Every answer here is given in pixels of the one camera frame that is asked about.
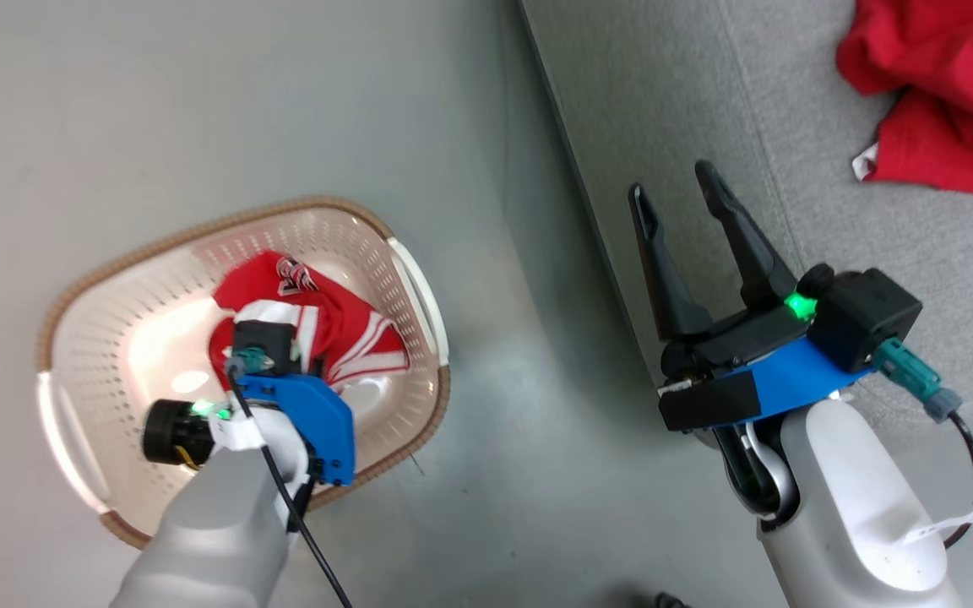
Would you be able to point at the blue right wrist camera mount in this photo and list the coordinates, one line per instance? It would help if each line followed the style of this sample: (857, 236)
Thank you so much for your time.
(799, 376)

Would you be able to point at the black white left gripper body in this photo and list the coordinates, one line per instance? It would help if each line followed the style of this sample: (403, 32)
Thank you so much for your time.
(174, 432)

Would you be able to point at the red white striped garment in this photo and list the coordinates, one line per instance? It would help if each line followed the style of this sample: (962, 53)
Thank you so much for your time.
(343, 325)

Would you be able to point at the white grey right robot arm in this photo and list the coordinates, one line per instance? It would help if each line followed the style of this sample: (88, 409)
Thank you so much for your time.
(850, 498)

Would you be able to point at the beige perforated laundry basket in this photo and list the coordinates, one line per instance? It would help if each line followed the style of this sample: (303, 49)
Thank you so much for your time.
(132, 338)

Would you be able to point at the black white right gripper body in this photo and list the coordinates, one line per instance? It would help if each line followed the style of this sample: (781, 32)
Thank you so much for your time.
(731, 346)

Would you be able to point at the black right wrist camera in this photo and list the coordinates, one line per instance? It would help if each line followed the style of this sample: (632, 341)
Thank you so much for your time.
(862, 317)

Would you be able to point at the plain red garment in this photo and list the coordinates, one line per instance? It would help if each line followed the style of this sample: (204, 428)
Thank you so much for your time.
(951, 93)

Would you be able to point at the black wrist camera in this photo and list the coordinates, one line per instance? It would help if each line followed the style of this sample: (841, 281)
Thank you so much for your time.
(862, 317)
(265, 342)

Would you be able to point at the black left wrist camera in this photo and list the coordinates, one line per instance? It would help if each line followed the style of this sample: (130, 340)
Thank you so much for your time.
(265, 342)

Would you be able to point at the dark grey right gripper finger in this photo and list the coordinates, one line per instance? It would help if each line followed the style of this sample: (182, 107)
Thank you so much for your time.
(664, 279)
(752, 253)

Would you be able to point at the grey fabric sofa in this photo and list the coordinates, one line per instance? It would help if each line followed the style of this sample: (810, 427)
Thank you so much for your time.
(706, 101)

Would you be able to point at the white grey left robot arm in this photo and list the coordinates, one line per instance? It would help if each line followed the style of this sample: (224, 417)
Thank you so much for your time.
(216, 523)

